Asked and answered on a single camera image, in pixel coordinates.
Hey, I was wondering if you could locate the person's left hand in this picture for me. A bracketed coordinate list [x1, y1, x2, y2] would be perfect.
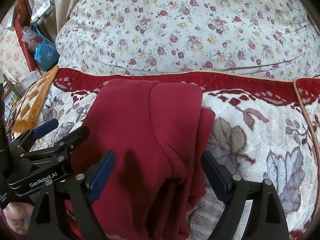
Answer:
[3, 202, 34, 236]

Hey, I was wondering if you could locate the blue plastic bag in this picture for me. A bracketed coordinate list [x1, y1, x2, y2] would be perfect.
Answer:
[33, 27, 60, 71]

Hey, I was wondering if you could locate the floral white duvet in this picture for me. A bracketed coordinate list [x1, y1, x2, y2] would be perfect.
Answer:
[56, 0, 319, 80]

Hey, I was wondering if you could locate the orange checkered plush blanket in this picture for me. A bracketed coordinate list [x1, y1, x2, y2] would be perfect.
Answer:
[11, 65, 59, 134]

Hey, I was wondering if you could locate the silver white appliance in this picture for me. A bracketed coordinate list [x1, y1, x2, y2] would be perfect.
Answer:
[30, 0, 55, 27]

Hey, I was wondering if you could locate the floral pillow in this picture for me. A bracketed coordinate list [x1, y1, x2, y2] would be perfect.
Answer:
[0, 25, 29, 83]

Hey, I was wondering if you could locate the dark red small sweater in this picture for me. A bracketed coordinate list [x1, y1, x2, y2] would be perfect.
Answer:
[71, 79, 215, 239]

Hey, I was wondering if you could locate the red wooden headboard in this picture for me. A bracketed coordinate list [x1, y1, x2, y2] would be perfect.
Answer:
[13, 0, 41, 72]

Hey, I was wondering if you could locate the red white plush blanket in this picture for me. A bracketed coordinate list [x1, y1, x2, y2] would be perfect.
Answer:
[34, 68, 319, 239]

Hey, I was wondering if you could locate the clear plastic bag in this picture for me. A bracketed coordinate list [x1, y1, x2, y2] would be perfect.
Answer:
[22, 27, 43, 53]

